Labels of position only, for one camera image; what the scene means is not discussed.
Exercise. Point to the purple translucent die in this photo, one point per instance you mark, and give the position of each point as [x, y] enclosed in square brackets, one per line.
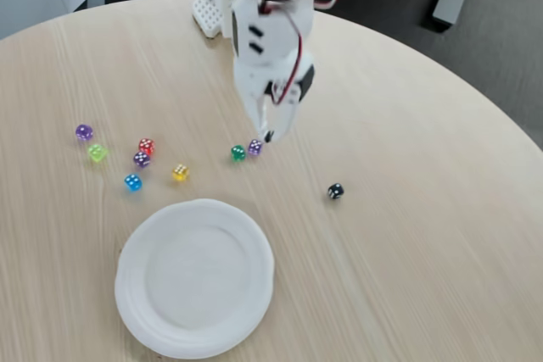
[255, 148]
[141, 159]
[84, 132]

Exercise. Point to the dark green translucent die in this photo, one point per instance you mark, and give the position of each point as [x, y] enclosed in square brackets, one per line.
[238, 153]

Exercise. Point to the yellow translucent die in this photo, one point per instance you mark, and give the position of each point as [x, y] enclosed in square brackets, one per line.
[181, 172]

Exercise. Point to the red translucent die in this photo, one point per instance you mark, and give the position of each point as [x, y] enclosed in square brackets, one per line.
[146, 146]

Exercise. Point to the lime green translucent die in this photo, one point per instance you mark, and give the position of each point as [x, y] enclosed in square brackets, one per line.
[97, 152]

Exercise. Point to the white paper plate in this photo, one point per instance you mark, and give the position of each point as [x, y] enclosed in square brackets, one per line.
[195, 277]

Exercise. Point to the black die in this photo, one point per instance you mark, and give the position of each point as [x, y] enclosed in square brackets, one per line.
[335, 191]

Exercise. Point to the blue translucent die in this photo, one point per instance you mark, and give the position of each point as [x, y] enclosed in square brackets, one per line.
[133, 182]

